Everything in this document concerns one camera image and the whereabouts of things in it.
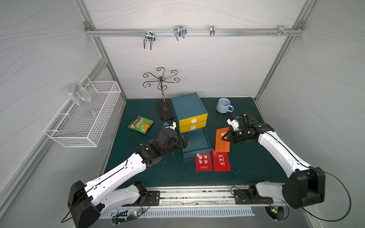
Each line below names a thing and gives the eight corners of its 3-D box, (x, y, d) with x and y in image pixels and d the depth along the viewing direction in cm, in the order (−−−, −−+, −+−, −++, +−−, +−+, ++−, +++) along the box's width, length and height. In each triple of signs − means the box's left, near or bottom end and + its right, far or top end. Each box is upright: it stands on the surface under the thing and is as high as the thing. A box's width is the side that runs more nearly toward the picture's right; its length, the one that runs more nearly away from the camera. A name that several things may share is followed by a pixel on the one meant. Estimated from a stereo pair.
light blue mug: (219, 115, 112) (221, 108, 106) (214, 106, 119) (215, 99, 113) (230, 112, 114) (233, 106, 108) (224, 103, 121) (226, 96, 115)
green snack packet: (129, 128, 103) (128, 126, 101) (138, 117, 110) (137, 115, 108) (145, 134, 100) (144, 132, 98) (153, 122, 107) (152, 120, 105)
